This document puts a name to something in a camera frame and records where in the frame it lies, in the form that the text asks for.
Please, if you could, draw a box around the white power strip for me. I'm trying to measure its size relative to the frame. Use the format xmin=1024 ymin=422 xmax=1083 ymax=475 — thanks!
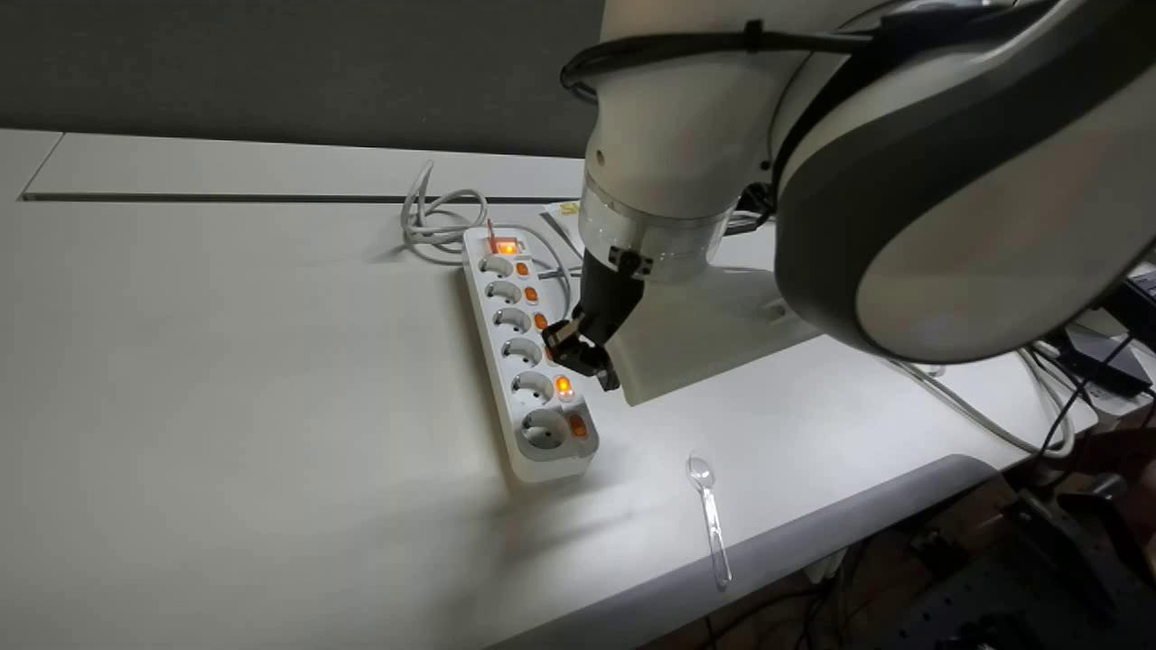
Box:
xmin=463 ymin=227 xmax=601 ymax=483

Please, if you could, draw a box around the clear plastic spoon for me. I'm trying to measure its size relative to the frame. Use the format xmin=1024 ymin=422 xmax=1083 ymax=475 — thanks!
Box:
xmin=685 ymin=460 xmax=733 ymax=592

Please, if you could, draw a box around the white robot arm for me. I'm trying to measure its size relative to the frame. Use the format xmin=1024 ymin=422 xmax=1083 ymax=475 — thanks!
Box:
xmin=544 ymin=0 xmax=1156 ymax=401

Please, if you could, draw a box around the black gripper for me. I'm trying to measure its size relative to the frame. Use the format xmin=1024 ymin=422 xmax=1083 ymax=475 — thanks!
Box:
xmin=543 ymin=251 xmax=651 ymax=390

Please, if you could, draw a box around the white power cable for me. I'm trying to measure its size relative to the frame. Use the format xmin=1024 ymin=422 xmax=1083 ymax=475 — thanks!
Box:
xmin=396 ymin=163 xmax=579 ymax=317

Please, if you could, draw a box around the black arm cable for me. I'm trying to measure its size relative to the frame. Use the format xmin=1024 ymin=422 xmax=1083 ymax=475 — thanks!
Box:
xmin=557 ymin=0 xmax=1077 ymax=109

